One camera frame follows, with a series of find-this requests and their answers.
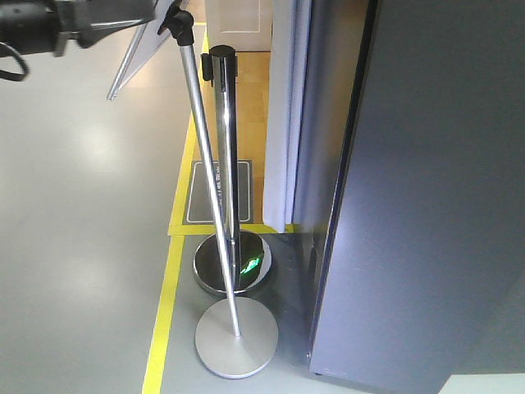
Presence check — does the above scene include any silver sign stand pole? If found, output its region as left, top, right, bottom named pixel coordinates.
left=106, top=0, right=280, bottom=379

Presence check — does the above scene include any fridge door with shelves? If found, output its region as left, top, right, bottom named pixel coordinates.
left=309, top=1, right=524, bottom=393

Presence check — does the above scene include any white panelled door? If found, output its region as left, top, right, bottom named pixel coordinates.
left=205, top=0, right=273, bottom=52

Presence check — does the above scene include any grey curtain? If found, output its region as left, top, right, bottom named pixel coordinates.
left=262, top=1, right=313, bottom=232

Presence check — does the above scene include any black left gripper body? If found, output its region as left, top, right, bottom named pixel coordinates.
left=1, top=0, right=156, bottom=57

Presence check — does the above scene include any chrome barrier stanchion post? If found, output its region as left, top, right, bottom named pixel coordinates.
left=201, top=44, right=272, bottom=296

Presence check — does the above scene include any dark floor mat sign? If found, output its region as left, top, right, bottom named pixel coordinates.
left=182, top=159, right=254, bottom=225

